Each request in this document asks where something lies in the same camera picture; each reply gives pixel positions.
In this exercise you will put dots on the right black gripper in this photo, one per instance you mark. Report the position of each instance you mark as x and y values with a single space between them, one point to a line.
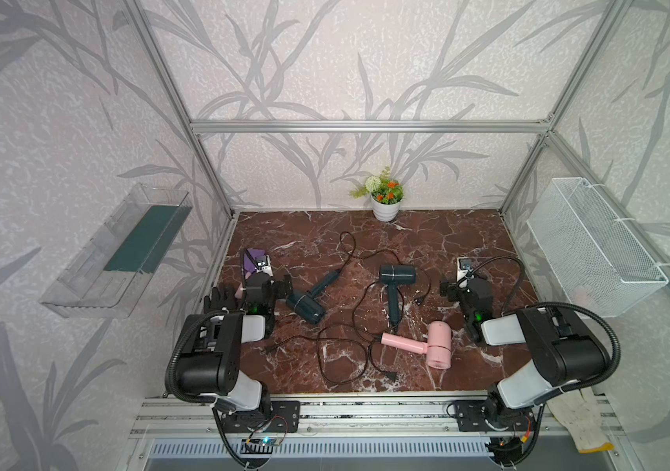
453 289

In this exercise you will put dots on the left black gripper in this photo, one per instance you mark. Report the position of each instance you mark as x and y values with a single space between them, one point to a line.
280 291

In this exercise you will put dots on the dark green hair dryer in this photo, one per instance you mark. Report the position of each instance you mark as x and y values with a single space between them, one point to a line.
391 277
306 305

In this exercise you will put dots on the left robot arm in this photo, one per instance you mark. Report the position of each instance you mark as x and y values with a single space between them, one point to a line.
205 364

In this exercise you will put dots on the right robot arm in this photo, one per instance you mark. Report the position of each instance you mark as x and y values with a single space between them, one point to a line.
570 347

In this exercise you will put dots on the pink hair dryer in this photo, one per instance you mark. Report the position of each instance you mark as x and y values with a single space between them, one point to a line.
436 348

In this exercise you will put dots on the black green work glove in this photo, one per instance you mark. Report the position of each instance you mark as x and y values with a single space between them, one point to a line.
221 298

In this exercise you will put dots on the white pot artificial flowers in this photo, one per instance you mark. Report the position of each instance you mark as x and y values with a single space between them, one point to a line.
384 192

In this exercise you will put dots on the white cloth glove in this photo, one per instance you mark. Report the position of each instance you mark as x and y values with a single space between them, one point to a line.
578 412

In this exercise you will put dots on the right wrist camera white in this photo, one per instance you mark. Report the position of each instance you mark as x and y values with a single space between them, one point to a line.
464 271

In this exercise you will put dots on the white wire mesh basket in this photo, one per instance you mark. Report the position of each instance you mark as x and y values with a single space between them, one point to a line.
597 260

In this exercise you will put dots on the clear plastic wall shelf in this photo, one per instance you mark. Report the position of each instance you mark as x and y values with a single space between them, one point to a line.
112 271

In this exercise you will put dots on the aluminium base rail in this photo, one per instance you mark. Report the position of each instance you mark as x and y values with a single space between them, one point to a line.
355 424

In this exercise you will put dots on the horizontal aluminium frame bar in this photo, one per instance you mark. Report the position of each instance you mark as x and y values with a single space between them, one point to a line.
364 126

